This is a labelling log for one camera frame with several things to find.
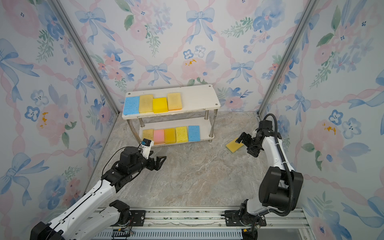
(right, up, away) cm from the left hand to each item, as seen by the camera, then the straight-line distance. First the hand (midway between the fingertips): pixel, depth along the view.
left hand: (159, 153), depth 79 cm
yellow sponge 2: (+10, +9, +19) cm, 23 cm away
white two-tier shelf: (+8, +20, -4) cm, 21 cm away
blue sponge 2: (+18, +10, +19) cm, 28 cm away
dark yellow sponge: (+45, +1, +22) cm, 50 cm away
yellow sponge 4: (-11, +9, +19) cm, 24 cm away
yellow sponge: (-6, +25, -4) cm, 26 cm away
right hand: (+47, +4, +8) cm, 47 cm away
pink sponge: (-4, +8, +16) cm, 18 cm away
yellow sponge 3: (+3, +8, +17) cm, 19 cm away
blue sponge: (-13, +25, -4) cm, 28 cm away
